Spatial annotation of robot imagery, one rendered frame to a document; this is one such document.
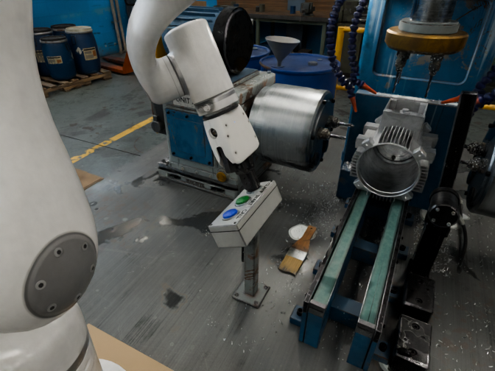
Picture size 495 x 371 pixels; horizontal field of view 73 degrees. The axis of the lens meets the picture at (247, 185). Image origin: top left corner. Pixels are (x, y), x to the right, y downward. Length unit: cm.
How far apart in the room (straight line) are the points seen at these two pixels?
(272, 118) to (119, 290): 60
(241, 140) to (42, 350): 45
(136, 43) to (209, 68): 13
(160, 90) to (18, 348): 42
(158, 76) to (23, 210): 38
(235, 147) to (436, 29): 53
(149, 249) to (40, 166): 71
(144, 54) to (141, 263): 57
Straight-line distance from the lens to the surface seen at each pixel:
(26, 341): 44
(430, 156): 96
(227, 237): 63
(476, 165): 97
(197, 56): 63
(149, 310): 86
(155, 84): 62
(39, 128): 32
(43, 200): 31
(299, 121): 95
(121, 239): 105
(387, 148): 114
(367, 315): 71
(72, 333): 45
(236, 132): 65
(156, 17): 56
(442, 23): 95
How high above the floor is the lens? 146
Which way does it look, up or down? 33 degrees down
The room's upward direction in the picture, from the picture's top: straight up
